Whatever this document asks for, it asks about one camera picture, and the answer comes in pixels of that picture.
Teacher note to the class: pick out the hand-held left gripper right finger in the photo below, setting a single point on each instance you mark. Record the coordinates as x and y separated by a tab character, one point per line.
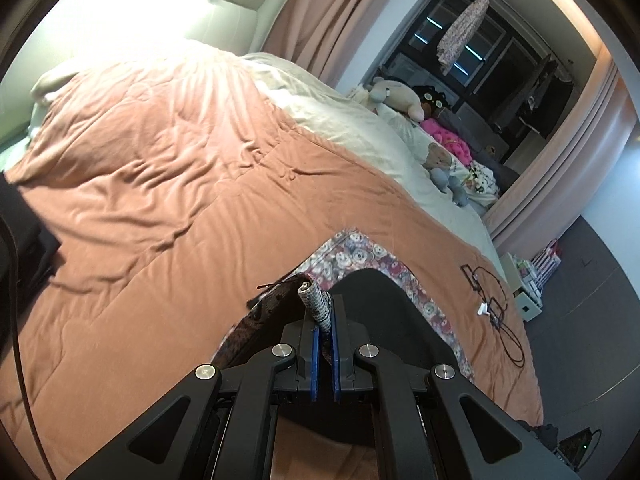
337	360

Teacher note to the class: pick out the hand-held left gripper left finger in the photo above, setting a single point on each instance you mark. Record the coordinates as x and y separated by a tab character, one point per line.
314	360

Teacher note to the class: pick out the black pants with floral lining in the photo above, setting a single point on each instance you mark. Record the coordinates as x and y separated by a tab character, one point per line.
385	300

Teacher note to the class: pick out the white bedside cabinet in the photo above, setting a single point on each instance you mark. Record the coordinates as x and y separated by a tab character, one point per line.
527	307

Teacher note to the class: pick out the grey plush toy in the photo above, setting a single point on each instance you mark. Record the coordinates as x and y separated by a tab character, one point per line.
447	182

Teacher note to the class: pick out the orange-brown blanket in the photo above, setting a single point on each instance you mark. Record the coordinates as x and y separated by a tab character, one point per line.
175	185

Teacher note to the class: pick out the brown teddy bear plush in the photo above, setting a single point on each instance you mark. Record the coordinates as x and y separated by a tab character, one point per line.
439	156

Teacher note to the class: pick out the cream bed sheet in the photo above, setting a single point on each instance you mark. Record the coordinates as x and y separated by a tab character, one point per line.
350	130

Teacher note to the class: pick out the white printed cloth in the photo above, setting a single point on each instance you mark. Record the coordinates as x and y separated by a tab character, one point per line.
482	180

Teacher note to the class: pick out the pink striped bag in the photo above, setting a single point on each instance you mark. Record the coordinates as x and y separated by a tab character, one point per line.
547	262

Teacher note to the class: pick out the pink plush cloth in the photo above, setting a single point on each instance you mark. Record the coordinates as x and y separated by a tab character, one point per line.
445	135

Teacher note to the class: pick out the black device with green light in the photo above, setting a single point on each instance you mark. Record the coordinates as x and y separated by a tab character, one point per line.
577	447

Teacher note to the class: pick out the grey sofa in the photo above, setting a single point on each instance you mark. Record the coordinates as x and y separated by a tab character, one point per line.
480	135

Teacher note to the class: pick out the cream plush toy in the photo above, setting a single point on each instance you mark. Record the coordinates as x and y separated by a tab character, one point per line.
400	97

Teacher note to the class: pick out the brown plush toy with goggles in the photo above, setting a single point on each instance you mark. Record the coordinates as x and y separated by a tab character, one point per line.
432	102

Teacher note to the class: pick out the pink curtain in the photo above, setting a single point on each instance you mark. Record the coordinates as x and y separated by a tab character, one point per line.
330	10
550	175

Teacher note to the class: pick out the dark glass window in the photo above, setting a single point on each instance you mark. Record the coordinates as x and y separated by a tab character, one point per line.
500	67

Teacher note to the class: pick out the white headboard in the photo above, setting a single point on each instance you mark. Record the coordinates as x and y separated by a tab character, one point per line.
265	20

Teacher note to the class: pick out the dark hanging clothes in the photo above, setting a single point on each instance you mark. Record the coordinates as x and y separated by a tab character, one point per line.
552	90

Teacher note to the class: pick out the hanging floral garment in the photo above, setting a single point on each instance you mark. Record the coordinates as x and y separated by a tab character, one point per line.
460	35

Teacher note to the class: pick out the white pillow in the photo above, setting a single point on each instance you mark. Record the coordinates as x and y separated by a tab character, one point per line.
55	82

